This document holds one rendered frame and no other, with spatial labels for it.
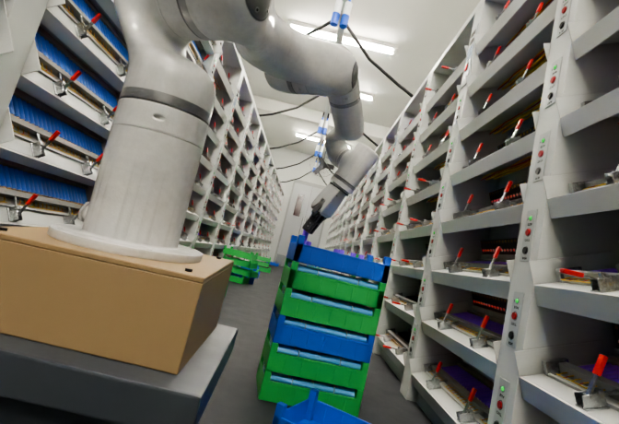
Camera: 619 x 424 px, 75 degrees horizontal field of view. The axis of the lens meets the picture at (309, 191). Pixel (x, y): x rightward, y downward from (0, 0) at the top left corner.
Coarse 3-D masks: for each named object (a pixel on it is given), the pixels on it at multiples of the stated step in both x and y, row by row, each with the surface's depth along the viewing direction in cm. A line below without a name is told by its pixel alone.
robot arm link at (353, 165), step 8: (360, 144) 128; (344, 152) 131; (352, 152) 129; (360, 152) 127; (368, 152) 127; (344, 160) 130; (352, 160) 128; (360, 160) 127; (368, 160) 127; (376, 160) 130; (344, 168) 128; (352, 168) 127; (360, 168) 127; (368, 168) 129; (344, 176) 127; (352, 176) 127; (360, 176) 128; (352, 184) 128
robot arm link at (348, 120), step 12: (360, 96) 112; (336, 108) 111; (348, 108) 110; (360, 108) 113; (336, 120) 115; (348, 120) 113; (360, 120) 115; (336, 132) 119; (348, 132) 116; (360, 132) 118; (336, 144) 131; (336, 156) 132
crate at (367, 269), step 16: (304, 240) 122; (288, 256) 133; (304, 256) 121; (320, 256) 122; (336, 256) 123; (352, 256) 123; (368, 256) 143; (384, 256) 127; (352, 272) 123; (368, 272) 124; (384, 272) 125
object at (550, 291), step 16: (576, 256) 88; (592, 256) 88; (608, 256) 88; (544, 272) 88; (544, 288) 83; (560, 288) 79; (576, 288) 76; (544, 304) 84; (560, 304) 79; (576, 304) 74; (592, 304) 70; (608, 304) 66; (608, 320) 66
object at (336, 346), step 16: (272, 320) 131; (272, 336) 120; (288, 336) 118; (304, 336) 118; (320, 336) 119; (336, 336) 120; (368, 336) 122; (336, 352) 119; (352, 352) 120; (368, 352) 121
